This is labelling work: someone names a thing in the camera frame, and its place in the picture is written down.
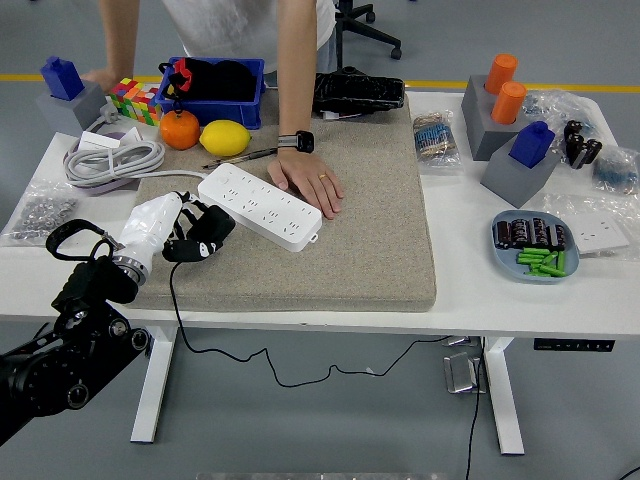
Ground person's left hand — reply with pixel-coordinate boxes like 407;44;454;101
267;148;346;220

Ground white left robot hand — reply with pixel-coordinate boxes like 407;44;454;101
118;190;226;270

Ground person's right hand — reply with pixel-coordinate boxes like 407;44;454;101
81;67;126;94

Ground white power strip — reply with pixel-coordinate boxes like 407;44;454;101
197;162;324;253

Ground black plug adapter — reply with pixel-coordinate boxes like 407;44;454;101
187;203;237;251

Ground black plug cord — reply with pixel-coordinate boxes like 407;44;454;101
169;257;451;389

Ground black smartwatch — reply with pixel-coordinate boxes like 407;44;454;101
277;129;315;154

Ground blue bottle-shaped block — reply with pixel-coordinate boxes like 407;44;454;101
508;120;557;169
39;55;85;102

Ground colourful puzzle cube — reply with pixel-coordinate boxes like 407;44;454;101
107;77;164;126

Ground lavender plate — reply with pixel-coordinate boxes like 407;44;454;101
79;130;142;195

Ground black silver pen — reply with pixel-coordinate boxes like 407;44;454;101
202;146;280;170

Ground grey-brown mat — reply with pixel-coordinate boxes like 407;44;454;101
109;89;439;314

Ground yellow lemon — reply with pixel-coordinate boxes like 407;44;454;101
198;119;252;157

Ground orange fruit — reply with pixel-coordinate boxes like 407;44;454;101
159;109;201;151

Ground black glossy tray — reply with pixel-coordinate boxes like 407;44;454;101
312;71;406;114

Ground blue plastic bin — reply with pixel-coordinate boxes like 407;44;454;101
154;56;267;130

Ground clear bag of screws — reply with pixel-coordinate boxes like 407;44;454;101
0;180;80;249

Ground black round cloth pouch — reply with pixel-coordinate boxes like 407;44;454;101
192;59;259;104

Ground clear bag of resistors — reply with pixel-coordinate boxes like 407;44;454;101
412;110;462;175

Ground black office chair base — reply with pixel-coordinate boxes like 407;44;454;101
334;0;404;76

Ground white table leg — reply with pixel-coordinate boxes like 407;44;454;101
481;337;526;456
130;324;180;445

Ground grey two-hole block holder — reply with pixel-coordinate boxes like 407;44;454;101
460;74;532;162

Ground orange cylinder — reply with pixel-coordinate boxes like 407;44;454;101
484;53;520;96
491;81;528;126

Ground blue-grey plate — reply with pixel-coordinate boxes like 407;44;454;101
490;209;581;285

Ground silver metal floor box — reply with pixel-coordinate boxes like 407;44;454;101
443;351;489;396

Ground clear bag blue parts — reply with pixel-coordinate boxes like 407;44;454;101
522;88;601;151

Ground clear crinkled plastic bag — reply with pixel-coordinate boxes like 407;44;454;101
542;192;640;262

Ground black capacitor cluster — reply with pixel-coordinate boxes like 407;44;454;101
563;120;604;170

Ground small bag blue resistors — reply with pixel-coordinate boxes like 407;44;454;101
591;147;640;195

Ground black table control panel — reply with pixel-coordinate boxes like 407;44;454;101
533;338;616;353

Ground black red strap pouch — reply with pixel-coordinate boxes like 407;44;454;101
158;57;194;114

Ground white wall socket panel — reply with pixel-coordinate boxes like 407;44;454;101
573;213;631;255

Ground black floor cable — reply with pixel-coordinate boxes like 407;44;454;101
464;339;485;480

